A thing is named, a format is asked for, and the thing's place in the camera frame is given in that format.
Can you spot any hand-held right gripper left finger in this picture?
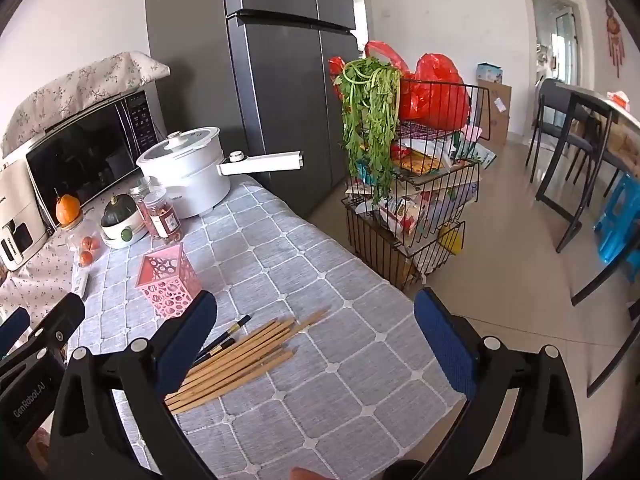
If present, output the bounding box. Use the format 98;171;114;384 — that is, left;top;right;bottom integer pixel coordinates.
50;290;219;480

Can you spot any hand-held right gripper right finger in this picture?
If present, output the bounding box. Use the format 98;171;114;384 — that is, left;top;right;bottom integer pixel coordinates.
413;287;585;480

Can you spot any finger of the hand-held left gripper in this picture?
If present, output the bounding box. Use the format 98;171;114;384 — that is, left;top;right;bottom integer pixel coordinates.
0;307;32;361
27;291;87;357

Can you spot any bundle of wooden chopsticks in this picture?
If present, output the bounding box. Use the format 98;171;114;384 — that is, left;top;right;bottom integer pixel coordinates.
165;308;331;415

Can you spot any pink perforated utensil holder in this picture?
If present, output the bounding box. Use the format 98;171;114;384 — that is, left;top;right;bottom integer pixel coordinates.
136;242;203;319

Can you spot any white floral tablecloth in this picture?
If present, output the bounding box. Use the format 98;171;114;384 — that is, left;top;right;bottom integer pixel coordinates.
0;210;108;333

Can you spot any small yellow packet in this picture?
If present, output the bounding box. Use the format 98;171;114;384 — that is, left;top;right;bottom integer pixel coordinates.
437;227;464;256

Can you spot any orange fruit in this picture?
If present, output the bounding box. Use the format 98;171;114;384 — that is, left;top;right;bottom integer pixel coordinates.
55;194;82;227

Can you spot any green domed egg steamer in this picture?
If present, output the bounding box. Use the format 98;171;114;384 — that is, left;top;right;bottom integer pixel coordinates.
100;195;147;250

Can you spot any white kitchen appliance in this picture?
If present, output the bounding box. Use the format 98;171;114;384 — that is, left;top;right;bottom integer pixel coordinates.
0;159;49;273

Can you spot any glass jar with red label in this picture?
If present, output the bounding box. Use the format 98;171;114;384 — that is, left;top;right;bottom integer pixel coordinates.
142;187;182;242

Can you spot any red and white food packet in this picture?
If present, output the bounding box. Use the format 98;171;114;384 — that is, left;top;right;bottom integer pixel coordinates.
377;197;426;236

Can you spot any grey checked tablecloth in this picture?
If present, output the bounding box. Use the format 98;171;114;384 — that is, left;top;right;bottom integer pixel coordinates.
65;172;463;480

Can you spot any glass jar with red contents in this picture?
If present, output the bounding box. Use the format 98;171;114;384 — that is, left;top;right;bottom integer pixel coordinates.
129;176;154;235

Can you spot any white electric pot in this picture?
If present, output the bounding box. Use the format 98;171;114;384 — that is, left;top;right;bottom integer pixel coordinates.
136;126;305;219

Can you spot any black microwave oven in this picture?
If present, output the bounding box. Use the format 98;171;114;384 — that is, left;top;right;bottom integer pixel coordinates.
25;87;169;232

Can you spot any black dining chair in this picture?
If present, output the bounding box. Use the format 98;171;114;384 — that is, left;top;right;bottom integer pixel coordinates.
570;255;640;398
525;78;590;184

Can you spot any yellow snack packet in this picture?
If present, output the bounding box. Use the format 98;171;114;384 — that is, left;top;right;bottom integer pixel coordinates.
399;147;447;174

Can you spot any glass pot lid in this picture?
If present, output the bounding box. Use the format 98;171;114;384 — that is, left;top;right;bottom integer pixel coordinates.
136;131;213;167

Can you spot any blue plastic stool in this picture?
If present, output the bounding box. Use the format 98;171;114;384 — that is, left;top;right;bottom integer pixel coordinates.
594;172;640;267

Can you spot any floral microwave cover cloth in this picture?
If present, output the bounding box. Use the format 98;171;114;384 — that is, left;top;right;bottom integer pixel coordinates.
0;51;171;161

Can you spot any brown cardboard box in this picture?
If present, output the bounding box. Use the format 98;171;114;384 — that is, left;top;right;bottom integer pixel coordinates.
475;79;513;144

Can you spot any bunch of green cilantro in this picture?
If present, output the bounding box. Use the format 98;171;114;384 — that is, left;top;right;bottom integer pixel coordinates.
332;57;404;206

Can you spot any blue and white box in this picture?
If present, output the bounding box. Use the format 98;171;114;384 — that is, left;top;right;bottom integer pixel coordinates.
476;62;504;84

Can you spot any dark grey refrigerator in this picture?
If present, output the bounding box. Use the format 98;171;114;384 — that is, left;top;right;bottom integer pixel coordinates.
145;0;358;221

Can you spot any black dining table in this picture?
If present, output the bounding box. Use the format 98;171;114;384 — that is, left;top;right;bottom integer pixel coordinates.
535;82;640;256

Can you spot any glass balcony door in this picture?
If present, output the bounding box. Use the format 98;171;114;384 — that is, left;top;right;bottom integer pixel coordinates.
530;0;582;88

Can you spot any black wire storage rack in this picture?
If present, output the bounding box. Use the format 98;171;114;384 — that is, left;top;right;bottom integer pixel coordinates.
341;72;492;291

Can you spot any red hanging wall ornament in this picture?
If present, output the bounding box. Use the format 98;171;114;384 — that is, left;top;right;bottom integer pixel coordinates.
602;0;627;79

